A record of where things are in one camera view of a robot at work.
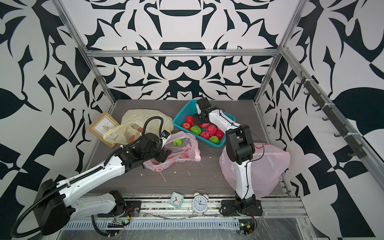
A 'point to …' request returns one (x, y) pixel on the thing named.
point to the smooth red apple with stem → (186, 125)
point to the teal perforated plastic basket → (191, 110)
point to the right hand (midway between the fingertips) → (197, 116)
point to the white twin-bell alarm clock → (200, 203)
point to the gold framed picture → (102, 125)
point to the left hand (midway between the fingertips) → (164, 144)
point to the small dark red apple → (220, 134)
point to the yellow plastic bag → (132, 124)
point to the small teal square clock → (176, 199)
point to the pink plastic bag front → (269, 163)
